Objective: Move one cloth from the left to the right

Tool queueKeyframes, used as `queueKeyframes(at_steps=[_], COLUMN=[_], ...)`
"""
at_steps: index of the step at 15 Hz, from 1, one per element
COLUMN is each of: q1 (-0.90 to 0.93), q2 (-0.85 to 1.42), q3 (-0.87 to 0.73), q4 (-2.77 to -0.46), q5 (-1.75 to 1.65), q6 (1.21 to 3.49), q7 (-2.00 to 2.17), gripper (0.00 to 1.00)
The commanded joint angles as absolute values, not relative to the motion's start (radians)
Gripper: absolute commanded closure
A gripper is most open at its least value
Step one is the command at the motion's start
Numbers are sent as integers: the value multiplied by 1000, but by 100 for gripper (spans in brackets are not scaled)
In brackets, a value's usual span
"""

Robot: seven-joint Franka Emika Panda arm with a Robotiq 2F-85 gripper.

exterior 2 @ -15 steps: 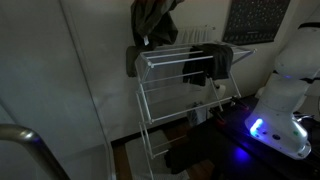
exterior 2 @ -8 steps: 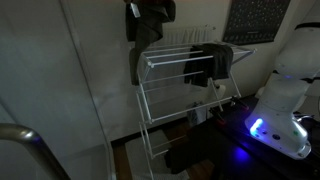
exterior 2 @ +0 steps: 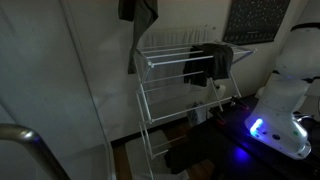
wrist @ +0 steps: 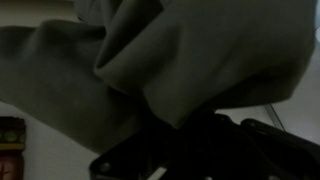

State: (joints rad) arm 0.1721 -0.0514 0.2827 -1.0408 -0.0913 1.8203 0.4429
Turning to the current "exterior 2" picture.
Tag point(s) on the black cloth on floor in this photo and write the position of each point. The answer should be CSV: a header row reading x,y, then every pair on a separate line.
x,y
190,155

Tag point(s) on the small white bottle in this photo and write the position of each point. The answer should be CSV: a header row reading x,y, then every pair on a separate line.
x,y
220,90

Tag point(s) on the dark dotted wall poster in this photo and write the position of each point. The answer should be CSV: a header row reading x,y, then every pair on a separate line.
x,y
255,20

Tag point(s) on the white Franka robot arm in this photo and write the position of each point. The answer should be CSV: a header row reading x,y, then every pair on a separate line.
x,y
283,100

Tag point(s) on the light grey floor mat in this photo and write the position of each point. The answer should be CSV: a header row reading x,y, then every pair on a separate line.
x,y
143,156

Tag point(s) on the red black table clamp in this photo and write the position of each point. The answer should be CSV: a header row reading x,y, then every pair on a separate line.
x,y
240,102
218,116

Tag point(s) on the dark olive cloth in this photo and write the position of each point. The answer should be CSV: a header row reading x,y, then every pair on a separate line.
x,y
141,20

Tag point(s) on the dark grey hanging cloth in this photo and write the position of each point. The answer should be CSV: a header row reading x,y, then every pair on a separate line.
x,y
215,61

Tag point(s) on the metal handrail tube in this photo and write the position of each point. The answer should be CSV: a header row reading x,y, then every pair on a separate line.
x,y
31,143

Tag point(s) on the white folding drying rack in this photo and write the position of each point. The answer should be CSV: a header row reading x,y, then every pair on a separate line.
x,y
146,100

